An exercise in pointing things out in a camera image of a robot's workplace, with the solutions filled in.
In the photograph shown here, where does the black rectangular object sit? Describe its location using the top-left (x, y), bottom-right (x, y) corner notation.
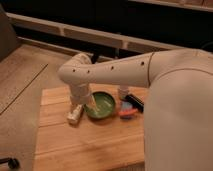
top-left (125, 94), bottom-right (144, 112)

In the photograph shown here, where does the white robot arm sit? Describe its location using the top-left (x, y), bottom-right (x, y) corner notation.
top-left (58, 49), bottom-right (213, 171)

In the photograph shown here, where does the blue and orange object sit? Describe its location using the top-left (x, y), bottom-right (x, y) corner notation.
top-left (118, 101), bottom-right (138, 118)

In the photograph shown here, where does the white shelf frame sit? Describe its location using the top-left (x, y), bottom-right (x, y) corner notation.
top-left (6, 13), bottom-right (181, 58)

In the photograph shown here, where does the black chair caster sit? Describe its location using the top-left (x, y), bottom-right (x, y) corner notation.
top-left (0, 158), bottom-right (20, 169)

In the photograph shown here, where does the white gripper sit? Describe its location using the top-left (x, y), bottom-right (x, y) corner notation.
top-left (69, 84), bottom-right (99, 112)

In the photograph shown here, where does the green ceramic bowl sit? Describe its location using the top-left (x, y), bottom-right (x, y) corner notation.
top-left (84, 91), bottom-right (116, 119)

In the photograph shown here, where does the wooden board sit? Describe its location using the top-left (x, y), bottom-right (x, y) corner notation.
top-left (33, 86), bottom-right (144, 171)

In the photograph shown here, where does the ceramic cup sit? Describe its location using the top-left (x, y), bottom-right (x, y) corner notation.
top-left (118, 85), bottom-right (129, 100)

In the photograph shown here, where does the white plastic bottle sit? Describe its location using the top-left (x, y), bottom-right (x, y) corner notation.
top-left (67, 105), bottom-right (83, 125)

